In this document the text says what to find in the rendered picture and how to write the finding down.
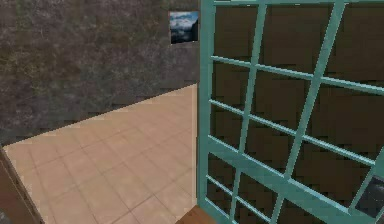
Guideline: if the teal framed glass door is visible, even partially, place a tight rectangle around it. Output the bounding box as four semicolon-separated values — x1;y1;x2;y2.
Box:
196;0;384;224

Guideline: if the framed sky picture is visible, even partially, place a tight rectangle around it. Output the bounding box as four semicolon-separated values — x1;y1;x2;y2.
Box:
168;10;200;45

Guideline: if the brown wooden furniture corner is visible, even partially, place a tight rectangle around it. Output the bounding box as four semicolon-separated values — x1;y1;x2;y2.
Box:
175;204;218;224

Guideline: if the brown wooden cupboard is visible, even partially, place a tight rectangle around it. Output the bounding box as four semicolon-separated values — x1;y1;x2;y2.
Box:
0;146;46;224

